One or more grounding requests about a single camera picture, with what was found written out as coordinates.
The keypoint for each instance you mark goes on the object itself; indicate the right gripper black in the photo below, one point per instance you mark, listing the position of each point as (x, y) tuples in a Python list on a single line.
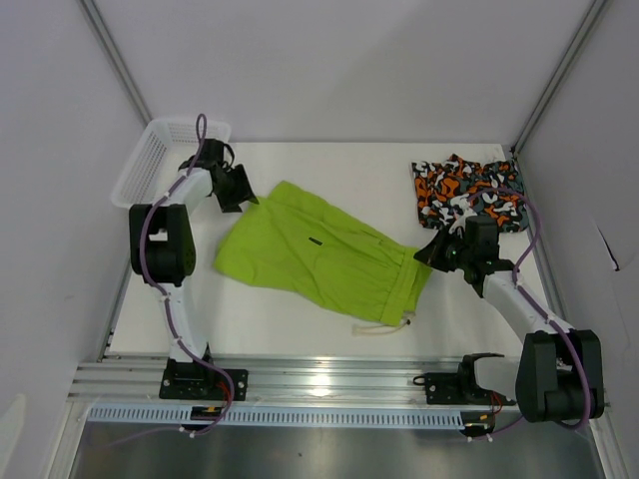
[(431, 253)]

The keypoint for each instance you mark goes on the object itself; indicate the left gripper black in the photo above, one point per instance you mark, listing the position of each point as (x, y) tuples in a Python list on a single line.
[(243, 192)]

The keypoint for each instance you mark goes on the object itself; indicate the orange camouflage shorts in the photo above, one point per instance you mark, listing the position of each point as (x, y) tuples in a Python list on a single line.
[(491, 190)]

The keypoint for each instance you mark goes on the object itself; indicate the lime green shorts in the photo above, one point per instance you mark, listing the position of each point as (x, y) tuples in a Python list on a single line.
[(295, 241)]

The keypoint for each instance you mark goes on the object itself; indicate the white plastic basket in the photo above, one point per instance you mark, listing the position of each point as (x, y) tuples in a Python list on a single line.
[(153, 166)]

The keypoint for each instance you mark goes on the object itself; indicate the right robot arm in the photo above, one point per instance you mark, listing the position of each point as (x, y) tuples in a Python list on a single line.
[(560, 371)]

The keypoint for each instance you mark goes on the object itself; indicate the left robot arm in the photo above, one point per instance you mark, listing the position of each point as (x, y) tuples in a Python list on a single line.
[(162, 245)]

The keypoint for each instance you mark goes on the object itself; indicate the right aluminium side rail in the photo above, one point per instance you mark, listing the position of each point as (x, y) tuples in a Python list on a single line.
[(552, 293)]

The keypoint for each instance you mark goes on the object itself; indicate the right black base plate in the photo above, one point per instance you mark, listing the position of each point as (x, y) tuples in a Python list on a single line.
[(443, 388)]

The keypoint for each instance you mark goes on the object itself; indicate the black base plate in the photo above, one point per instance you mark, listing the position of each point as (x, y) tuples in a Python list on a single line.
[(192, 381), (443, 388)]

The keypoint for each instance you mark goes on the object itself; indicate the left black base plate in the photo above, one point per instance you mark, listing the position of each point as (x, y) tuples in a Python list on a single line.
[(192, 381)]

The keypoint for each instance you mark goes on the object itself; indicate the left aluminium corner post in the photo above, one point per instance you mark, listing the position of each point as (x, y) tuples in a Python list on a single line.
[(108, 44)]

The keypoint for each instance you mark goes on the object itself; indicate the aluminium corner post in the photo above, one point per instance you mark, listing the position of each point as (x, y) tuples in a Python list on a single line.
[(108, 44), (588, 24)]

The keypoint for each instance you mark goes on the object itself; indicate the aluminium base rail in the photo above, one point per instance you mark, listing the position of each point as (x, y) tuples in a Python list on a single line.
[(315, 381)]

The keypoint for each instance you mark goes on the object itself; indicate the white slotted cable duct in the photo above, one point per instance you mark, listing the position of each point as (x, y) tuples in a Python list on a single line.
[(240, 415)]

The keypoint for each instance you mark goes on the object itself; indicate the right aluminium corner post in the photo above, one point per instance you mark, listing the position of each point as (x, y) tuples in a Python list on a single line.
[(588, 24)]

